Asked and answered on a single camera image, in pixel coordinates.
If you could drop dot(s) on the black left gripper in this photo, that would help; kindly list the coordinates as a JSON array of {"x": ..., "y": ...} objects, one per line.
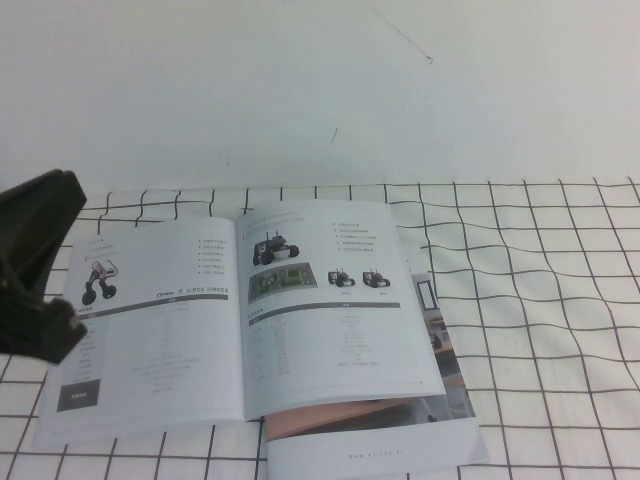
[{"x": 12, "y": 295}]

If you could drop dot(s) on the white product catalogue book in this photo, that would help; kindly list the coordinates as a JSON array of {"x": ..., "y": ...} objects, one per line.
[{"x": 300, "y": 325}]

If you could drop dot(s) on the white black-grid tablecloth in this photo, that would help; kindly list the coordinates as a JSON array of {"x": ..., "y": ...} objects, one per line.
[{"x": 550, "y": 350}]

